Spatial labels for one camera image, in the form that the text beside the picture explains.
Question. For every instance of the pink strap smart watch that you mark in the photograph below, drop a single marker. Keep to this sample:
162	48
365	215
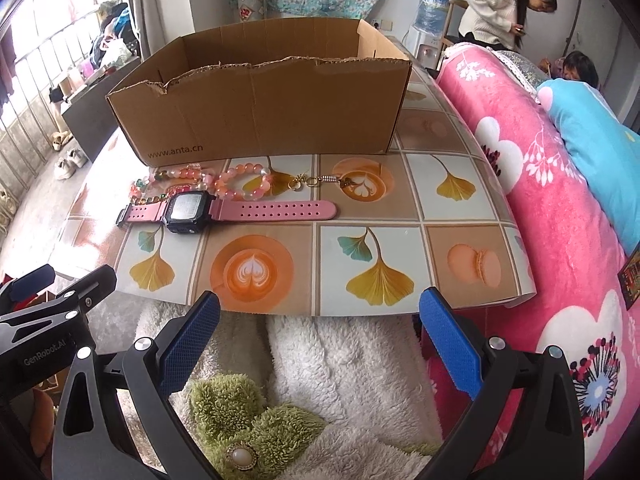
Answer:
191	212

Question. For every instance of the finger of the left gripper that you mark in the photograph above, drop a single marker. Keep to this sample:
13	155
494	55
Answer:
18	293
88	291

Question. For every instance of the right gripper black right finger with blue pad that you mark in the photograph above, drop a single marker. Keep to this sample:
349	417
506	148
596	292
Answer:
545	439

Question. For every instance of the water dispenser with bottle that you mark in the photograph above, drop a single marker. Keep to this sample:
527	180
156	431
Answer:
424	37

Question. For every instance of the hanging clothes by window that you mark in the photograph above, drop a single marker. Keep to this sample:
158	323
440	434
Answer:
115	23

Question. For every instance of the wooden chair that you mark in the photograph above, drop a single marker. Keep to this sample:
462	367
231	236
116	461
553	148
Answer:
450	35

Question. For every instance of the brown cardboard box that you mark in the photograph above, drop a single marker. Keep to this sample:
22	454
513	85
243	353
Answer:
285	86

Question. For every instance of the seated child dark hair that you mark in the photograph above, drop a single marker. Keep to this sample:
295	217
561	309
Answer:
574	66

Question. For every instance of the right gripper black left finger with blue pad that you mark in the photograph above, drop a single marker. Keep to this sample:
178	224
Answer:
91	438

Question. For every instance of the pink floral blanket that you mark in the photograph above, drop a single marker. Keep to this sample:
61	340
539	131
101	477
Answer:
573	252

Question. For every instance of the woman in white sweater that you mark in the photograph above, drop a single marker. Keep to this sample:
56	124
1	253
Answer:
499	24

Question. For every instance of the green fuzzy collar with button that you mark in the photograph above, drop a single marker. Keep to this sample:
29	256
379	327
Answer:
243	436

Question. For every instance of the patterned ginkgo coffee tablecloth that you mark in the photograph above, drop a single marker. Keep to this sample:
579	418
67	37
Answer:
427	212

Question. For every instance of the white fluffy robe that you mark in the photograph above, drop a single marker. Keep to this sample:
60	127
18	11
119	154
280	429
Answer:
364	376

